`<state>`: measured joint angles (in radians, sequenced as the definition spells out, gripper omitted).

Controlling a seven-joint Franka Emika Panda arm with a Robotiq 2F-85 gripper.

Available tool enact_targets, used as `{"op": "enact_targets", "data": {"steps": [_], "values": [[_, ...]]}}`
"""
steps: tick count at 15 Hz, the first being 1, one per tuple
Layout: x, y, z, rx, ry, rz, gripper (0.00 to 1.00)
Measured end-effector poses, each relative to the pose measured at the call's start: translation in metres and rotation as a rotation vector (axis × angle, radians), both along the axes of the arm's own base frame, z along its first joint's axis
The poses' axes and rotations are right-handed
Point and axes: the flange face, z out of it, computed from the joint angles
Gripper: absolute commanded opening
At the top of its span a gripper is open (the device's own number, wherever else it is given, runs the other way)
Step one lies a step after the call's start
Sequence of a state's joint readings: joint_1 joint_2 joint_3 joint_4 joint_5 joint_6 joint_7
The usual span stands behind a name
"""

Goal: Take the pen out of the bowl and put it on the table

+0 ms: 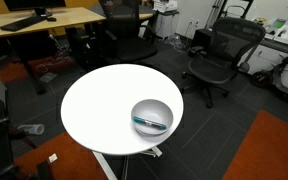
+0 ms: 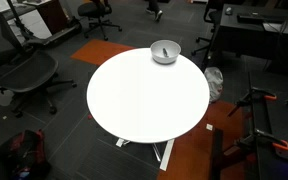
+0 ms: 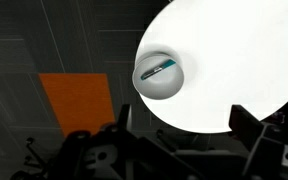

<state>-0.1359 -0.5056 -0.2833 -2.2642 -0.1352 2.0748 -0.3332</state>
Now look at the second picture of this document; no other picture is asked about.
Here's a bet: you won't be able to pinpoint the person's shoes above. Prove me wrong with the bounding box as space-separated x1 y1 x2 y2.
146 8 163 22

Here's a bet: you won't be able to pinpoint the white plastic bag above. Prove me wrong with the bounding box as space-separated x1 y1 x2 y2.
204 67 224 103

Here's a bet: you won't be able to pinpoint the dark office chair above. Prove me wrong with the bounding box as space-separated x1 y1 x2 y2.
190 0 226 57

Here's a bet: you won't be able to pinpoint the white round bowl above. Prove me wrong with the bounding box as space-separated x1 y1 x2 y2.
150 40 181 64

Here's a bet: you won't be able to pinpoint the black mesh office chair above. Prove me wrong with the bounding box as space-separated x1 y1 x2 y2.
0 12 77 117

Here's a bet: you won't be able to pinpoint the red and black backpack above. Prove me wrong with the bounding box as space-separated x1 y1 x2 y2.
0 129 51 180

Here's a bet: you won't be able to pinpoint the black desk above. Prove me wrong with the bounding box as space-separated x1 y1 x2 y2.
206 3 288 73

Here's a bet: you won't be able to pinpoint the teal and silver pen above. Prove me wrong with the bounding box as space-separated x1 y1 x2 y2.
163 48 169 57

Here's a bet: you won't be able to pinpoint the black workbench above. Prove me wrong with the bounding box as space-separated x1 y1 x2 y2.
212 72 288 180

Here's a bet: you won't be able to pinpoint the orange handled bar clamp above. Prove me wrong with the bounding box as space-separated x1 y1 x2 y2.
236 128 288 151
228 87 277 117

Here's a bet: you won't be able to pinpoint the black keyboard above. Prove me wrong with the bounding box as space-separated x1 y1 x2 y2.
237 13 264 24

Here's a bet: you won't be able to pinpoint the white round table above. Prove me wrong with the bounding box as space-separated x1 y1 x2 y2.
86 47 211 172

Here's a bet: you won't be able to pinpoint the grey computer mouse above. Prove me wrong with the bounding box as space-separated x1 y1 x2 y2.
225 7 233 15

